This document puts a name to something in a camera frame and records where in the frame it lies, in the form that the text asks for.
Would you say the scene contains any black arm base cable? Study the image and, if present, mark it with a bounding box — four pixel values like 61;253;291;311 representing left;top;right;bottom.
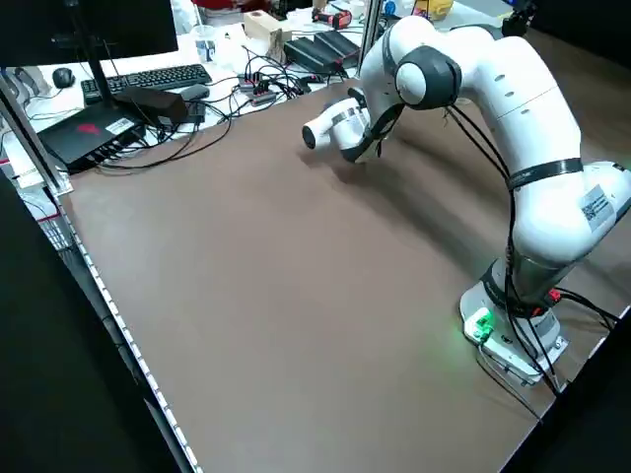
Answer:
551;288;620;331

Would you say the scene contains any white plastic bag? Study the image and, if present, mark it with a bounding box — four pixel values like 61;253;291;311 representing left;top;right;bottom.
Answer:
170;0;204;35

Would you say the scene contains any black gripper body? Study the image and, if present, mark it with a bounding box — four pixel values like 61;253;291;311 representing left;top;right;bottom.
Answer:
501;0;539;36

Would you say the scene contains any black box with red logo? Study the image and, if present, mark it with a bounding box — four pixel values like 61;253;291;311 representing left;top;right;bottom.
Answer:
36;103;150;176

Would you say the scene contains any black power brick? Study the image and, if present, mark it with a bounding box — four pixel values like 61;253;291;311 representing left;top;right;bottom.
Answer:
314;30;362;70
283;36;341;75

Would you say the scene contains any clear plastic cup with lid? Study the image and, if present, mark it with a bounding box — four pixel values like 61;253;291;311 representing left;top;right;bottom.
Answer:
189;23;219;65

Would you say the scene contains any white wire rack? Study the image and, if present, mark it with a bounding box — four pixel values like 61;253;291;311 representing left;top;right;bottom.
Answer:
17;189;75;253

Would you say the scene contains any red and black tool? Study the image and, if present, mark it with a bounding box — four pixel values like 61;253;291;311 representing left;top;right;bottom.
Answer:
312;7;354;30

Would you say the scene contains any black keyboard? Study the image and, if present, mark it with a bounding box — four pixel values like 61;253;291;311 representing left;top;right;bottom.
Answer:
80;63;214;105

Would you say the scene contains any dark rectangular box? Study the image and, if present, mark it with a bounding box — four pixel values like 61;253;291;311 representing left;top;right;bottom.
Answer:
112;86;191;128

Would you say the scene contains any black computer monitor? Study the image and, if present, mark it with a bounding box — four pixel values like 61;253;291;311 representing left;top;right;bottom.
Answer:
0;0;179;68

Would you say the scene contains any black computer mouse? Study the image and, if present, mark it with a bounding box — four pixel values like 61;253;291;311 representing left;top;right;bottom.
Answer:
51;66;77;91

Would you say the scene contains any aluminium profile post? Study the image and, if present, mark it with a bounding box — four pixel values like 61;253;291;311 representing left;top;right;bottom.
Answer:
361;0;385;75

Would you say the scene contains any aluminium corner post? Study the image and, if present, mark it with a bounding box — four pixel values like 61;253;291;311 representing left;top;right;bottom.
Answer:
0;73;74;194

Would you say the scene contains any black monitor stand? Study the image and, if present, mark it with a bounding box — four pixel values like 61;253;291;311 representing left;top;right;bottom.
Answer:
73;41;124;107

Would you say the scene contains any long curved black cable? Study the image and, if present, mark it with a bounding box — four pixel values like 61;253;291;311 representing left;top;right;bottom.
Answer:
96;98;234;172

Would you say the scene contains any yellow rounded object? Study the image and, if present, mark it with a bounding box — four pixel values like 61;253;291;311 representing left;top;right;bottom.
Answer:
424;0;456;22

